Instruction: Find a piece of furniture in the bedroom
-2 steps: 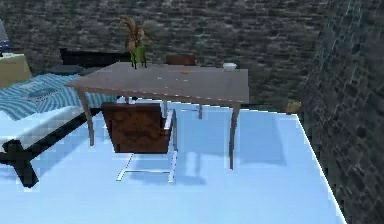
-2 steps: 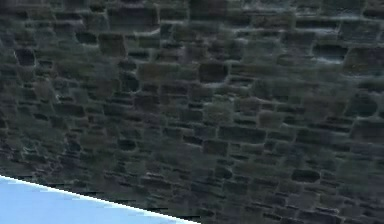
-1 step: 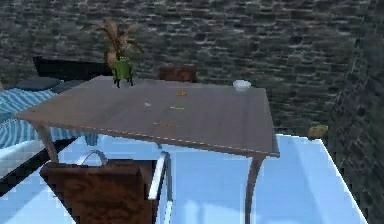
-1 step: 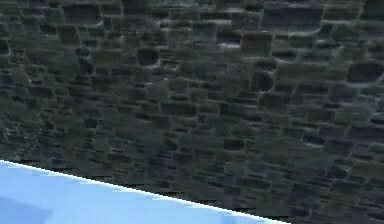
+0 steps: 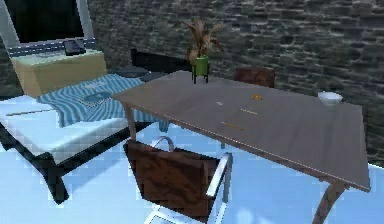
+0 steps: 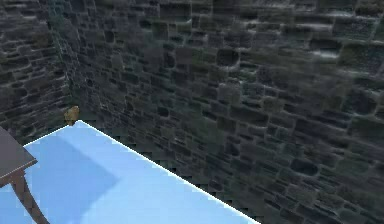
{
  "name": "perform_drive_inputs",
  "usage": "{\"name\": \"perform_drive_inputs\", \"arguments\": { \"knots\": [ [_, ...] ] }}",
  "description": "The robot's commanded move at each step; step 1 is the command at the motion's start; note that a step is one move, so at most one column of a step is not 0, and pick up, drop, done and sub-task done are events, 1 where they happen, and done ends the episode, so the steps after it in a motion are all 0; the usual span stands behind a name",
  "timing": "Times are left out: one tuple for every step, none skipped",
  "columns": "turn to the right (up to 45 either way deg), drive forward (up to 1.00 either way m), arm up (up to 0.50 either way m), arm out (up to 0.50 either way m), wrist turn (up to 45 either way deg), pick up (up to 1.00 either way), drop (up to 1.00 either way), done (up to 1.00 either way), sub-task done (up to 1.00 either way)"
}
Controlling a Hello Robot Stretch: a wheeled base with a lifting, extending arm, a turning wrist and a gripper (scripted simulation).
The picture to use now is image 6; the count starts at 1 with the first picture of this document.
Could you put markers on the small tan lump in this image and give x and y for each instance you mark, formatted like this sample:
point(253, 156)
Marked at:
point(71, 114)

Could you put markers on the dark brown wooden table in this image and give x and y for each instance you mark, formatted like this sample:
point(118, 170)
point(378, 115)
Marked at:
point(11, 158)

